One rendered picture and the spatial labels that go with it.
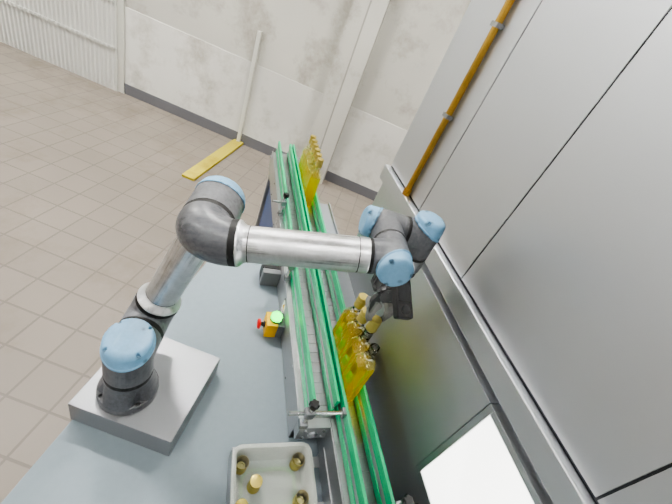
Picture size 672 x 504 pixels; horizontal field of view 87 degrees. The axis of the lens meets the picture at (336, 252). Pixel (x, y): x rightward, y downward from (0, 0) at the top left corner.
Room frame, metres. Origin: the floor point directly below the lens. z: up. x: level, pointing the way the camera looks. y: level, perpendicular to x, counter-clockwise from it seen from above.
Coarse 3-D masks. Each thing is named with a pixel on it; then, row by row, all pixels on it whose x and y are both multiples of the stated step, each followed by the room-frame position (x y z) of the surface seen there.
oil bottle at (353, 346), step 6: (354, 336) 0.77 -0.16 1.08; (348, 342) 0.76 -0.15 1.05; (354, 342) 0.75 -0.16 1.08; (360, 342) 0.75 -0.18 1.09; (348, 348) 0.75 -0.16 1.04; (354, 348) 0.73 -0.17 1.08; (360, 348) 0.73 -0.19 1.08; (366, 348) 0.74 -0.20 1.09; (342, 354) 0.76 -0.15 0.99; (348, 354) 0.74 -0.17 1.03; (354, 354) 0.72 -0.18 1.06; (342, 360) 0.74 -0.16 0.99; (348, 360) 0.72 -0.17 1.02; (342, 366) 0.73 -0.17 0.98; (342, 372) 0.72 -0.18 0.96
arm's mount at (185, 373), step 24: (168, 360) 0.59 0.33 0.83; (192, 360) 0.63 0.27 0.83; (216, 360) 0.66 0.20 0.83; (96, 384) 0.45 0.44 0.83; (168, 384) 0.53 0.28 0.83; (192, 384) 0.56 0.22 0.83; (72, 408) 0.38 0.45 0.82; (96, 408) 0.39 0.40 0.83; (168, 408) 0.47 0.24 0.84; (192, 408) 0.50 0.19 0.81; (120, 432) 0.38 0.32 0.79; (144, 432) 0.39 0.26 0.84; (168, 432) 0.41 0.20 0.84
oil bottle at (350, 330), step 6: (348, 324) 0.81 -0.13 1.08; (354, 324) 0.80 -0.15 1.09; (342, 330) 0.82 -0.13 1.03; (348, 330) 0.79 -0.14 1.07; (354, 330) 0.79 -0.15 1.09; (360, 330) 0.79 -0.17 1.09; (342, 336) 0.80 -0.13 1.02; (348, 336) 0.78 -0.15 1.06; (336, 342) 0.81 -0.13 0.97; (342, 342) 0.79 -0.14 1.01; (336, 348) 0.80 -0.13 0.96; (342, 348) 0.78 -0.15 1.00
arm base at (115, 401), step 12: (156, 372) 0.53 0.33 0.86; (144, 384) 0.46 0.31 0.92; (156, 384) 0.49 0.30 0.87; (96, 396) 0.41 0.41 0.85; (108, 396) 0.41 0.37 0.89; (120, 396) 0.42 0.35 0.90; (132, 396) 0.43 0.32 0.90; (144, 396) 0.45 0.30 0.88; (108, 408) 0.40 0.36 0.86; (120, 408) 0.40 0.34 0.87; (132, 408) 0.42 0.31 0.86; (144, 408) 0.44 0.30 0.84
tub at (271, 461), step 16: (240, 448) 0.45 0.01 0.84; (256, 448) 0.47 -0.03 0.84; (272, 448) 0.49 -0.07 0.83; (288, 448) 0.51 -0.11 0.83; (304, 448) 0.52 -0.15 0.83; (256, 464) 0.46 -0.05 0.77; (272, 464) 0.48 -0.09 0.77; (288, 464) 0.49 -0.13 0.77; (304, 464) 0.49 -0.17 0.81; (240, 480) 0.40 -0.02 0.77; (272, 480) 0.44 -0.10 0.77; (288, 480) 0.45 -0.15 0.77; (304, 480) 0.46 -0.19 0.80; (240, 496) 0.37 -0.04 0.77; (256, 496) 0.39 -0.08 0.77; (272, 496) 0.40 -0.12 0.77; (288, 496) 0.42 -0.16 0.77
